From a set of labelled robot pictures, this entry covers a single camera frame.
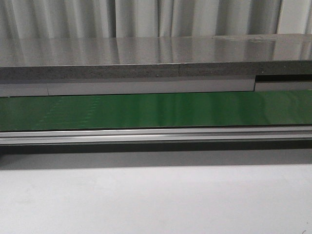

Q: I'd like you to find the grey stone counter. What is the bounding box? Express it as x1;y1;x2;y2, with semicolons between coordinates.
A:
0;34;312;98

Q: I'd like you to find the green conveyor belt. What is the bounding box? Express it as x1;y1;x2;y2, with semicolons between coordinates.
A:
0;90;312;132

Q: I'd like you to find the white pleated curtain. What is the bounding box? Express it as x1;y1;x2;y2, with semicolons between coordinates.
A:
0;0;312;39

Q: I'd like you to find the aluminium conveyor frame rail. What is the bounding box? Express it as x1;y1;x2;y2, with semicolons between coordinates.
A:
0;126;312;146

